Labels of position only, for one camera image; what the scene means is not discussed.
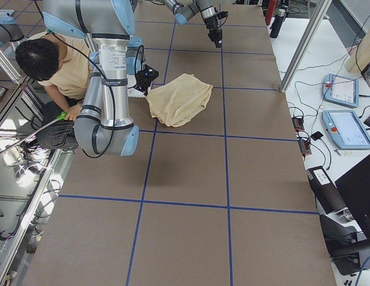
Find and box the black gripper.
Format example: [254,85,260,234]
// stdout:
[135,64,158,96]
[203,10,228,48]

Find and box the beige long-sleeve printed shirt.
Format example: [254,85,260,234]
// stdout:
[147,73,213,128]

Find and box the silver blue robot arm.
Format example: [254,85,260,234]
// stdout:
[160,0,228,48]
[42,1,139,158]

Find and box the black water bottle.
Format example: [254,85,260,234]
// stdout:
[269,9,286,39]

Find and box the red bottle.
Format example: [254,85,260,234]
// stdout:
[265,0,278,26]

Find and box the seated person beige shirt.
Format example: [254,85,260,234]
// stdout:
[15,32,92,150]

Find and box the upper orange black adapter box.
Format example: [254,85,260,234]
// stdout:
[292,117,304,132]

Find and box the orange black adapter box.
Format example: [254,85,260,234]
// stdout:
[292,117,304,132]
[298,138,312,156]

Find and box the upper teach pendant tablet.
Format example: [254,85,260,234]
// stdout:
[322,73,359,108]

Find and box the teach pendant tablet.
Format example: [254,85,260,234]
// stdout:
[322,110,370,150]
[322,73,359,108]

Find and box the lower orange black adapter box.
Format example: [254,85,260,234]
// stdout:
[298,138,312,156]

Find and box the small black square device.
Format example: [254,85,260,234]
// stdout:
[310,131,323,141]

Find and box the wooden beam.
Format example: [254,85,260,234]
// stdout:
[345,30,370,73]

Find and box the lower teach pendant tablet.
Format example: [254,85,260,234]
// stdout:
[322,110,370,150]

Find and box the black cylinder device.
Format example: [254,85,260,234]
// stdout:
[306,166,347,213]

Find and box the black monitor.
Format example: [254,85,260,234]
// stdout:
[335,154,370,237]

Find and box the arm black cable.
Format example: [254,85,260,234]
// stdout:
[50,32,145,158]

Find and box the long metal stick green handle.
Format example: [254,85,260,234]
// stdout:
[0,111,69,156]

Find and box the aluminium frame post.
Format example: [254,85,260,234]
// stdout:
[279,0,332,93]

